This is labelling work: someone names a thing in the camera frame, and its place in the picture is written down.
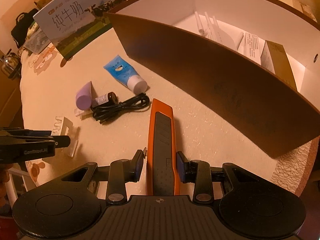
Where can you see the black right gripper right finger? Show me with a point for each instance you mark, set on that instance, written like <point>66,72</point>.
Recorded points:
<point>199,173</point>

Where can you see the clear small sachet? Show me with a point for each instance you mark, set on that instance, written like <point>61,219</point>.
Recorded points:
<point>82,113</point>

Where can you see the blue hand cream tube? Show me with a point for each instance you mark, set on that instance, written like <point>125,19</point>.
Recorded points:
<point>125,74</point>

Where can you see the purple lotion tube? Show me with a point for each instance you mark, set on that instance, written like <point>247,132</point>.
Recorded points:
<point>83,99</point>

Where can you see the grey blue folded cloth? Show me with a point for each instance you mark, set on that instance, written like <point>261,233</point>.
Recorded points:
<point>37,42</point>

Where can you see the brown storage box white inside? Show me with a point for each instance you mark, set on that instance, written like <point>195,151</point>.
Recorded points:
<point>265,109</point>

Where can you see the small brown medicine bottle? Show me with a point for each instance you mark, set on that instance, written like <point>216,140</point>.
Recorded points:
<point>109,98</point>

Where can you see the white wifi router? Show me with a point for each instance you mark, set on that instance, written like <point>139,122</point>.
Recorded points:
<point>216,34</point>

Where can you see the pure milk carton box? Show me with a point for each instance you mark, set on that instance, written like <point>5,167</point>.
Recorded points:
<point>71,25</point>

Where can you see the orange black utility knife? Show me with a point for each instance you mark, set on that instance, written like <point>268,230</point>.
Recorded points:
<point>162,177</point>

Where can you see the tan slim carton box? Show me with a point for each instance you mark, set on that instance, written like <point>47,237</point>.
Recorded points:
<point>275,60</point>

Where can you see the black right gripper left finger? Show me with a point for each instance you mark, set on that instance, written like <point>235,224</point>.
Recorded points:
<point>121,172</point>

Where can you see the person's left hand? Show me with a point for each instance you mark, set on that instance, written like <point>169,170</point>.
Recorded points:
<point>4,178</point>

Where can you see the white paper leaflet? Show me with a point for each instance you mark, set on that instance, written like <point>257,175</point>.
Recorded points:
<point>250,46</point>

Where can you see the black handbag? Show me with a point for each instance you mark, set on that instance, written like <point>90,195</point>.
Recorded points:
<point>23,22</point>

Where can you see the glass teapot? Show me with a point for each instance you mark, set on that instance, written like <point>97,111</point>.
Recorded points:
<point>11,65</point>

